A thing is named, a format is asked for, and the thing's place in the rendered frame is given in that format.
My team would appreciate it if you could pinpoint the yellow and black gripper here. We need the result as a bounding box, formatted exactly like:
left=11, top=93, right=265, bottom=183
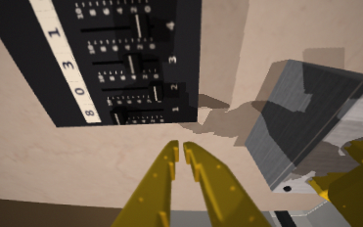
left=111, top=140, right=272, bottom=227

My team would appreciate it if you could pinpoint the black lighting desk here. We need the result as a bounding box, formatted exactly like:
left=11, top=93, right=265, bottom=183
left=0, top=0, right=203, bottom=127

